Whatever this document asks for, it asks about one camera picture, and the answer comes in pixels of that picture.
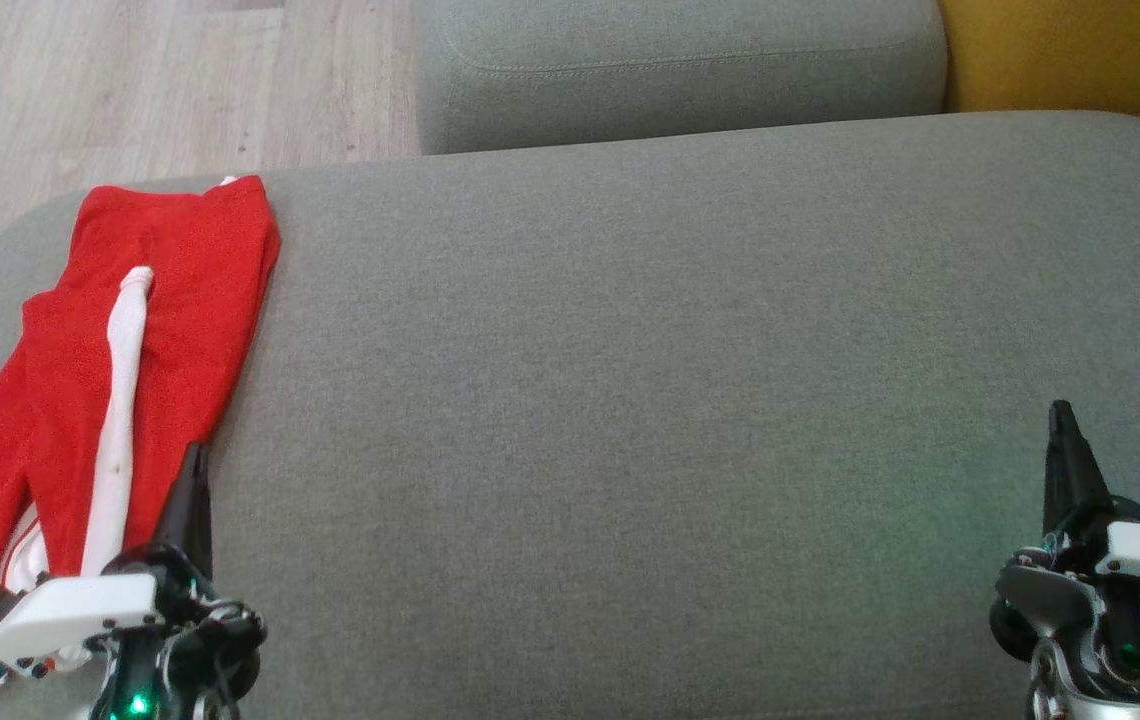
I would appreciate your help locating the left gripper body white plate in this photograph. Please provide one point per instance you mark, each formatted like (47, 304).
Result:
(70, 610)

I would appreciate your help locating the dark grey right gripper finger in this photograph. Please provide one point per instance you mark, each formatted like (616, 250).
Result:
(1070, 480)

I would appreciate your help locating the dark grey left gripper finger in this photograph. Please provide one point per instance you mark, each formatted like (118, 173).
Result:
(190, 510)

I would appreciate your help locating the red shorts with white stripe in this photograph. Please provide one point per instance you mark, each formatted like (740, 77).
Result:
(200, 300)

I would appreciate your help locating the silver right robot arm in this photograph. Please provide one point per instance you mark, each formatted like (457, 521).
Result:
(1060, 692)

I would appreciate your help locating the large yellow back cushion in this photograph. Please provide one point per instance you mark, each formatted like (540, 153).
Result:
(1080, 50)

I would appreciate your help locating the large grey sofa seat cushion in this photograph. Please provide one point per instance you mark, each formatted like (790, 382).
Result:
(630, 400)

